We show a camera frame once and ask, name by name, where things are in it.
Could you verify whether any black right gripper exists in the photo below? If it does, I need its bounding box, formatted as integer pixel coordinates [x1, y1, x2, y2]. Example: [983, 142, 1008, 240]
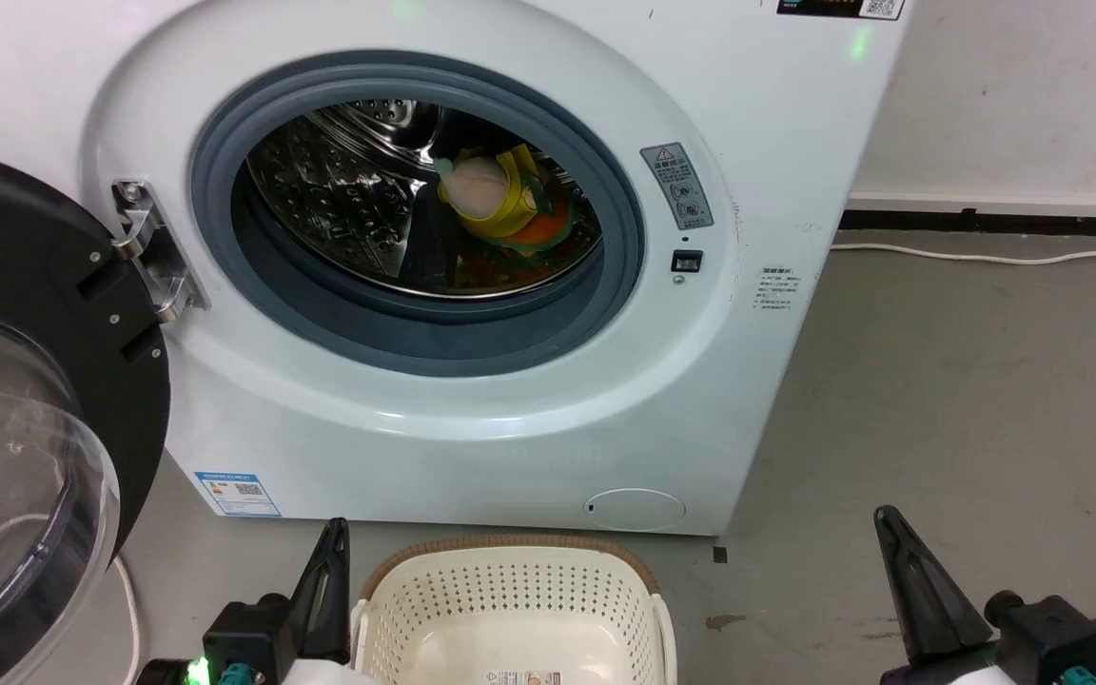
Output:
[872, 505, 1096, 685]

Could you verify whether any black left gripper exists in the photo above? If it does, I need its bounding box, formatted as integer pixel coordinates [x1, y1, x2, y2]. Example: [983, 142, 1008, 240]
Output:
[136, 518, 352, 685]

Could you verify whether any cream perforated laundry basket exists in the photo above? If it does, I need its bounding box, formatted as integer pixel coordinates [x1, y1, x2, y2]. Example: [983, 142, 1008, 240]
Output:
[350, 535, 678, 685]

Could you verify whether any white front-load washing machine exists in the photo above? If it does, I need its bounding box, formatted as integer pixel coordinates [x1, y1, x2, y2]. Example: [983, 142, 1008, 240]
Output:
[0, 0, 915, 538]

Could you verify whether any yellow and pink plush toy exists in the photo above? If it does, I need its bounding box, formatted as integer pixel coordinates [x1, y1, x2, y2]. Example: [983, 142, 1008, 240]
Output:
[434, 145, 568, 244]

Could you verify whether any orange and green plush toy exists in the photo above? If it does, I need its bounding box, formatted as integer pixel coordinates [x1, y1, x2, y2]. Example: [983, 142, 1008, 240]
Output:
[458, 190, 577, 260]

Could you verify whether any blue energy label sticker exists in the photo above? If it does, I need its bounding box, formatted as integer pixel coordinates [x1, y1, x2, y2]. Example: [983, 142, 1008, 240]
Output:
[193, 470, 282, 518]

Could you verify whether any grey rubber door gasket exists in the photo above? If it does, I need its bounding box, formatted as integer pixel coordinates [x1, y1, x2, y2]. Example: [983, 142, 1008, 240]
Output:
[189, 52, 646, 379]

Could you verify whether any round white filter cover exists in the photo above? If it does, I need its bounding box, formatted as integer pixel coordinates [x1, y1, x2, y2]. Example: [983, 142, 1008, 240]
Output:
[583, 488, 687, 532]

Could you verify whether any black and white baseboard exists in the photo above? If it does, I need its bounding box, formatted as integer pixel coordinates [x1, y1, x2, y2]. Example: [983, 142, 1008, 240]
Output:
[838, 193, 1096, 238]

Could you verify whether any metal door hinge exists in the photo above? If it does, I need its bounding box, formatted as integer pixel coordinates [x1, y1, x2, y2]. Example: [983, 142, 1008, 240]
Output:
[110, 179, 211, 324]

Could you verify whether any stainless steel washer drum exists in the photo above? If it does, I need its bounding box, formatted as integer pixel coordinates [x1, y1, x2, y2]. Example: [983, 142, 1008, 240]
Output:
[245, 98, 603, 298]

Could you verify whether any black washer door with glass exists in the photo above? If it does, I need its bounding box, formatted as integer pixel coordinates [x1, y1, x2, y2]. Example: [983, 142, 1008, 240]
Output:
[0, 145, 173, 685]

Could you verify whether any grey warning sticker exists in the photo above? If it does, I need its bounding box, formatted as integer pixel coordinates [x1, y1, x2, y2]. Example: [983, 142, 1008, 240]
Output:
[640, 143, 714, 231]

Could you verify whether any black panel sticker with QR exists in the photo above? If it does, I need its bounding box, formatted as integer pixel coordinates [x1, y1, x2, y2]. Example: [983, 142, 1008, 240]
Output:
[776, 0, 906, 22]

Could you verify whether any long white floor cable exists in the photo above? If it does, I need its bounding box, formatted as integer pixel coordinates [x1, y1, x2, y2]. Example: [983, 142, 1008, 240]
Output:
[831, 241, 1096, 266]

